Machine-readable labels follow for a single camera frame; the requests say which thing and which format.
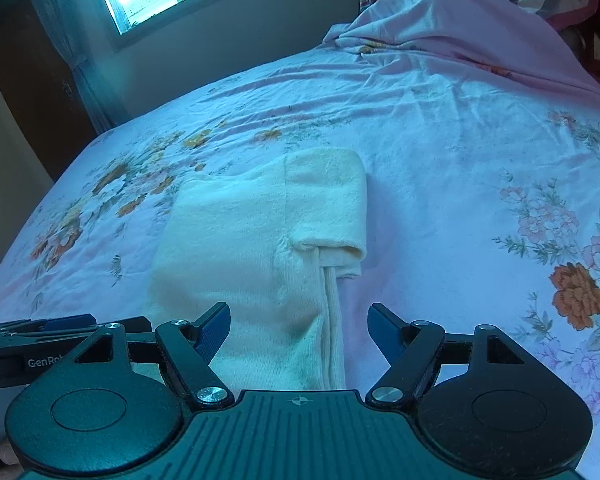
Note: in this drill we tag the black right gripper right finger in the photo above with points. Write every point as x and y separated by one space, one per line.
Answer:
411 349

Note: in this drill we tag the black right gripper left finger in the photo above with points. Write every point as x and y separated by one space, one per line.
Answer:
187 349

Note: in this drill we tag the cream knit sweater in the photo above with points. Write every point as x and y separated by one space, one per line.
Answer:
272 244

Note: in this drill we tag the person's left hand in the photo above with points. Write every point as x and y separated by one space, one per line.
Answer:
10 468

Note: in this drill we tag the pink floral bed sheet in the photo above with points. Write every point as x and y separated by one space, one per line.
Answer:
479 133

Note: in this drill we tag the dark wooden wardrobe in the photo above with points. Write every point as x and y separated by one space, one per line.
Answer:
38 88

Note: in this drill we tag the grey curtain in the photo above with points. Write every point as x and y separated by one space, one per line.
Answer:
63 26

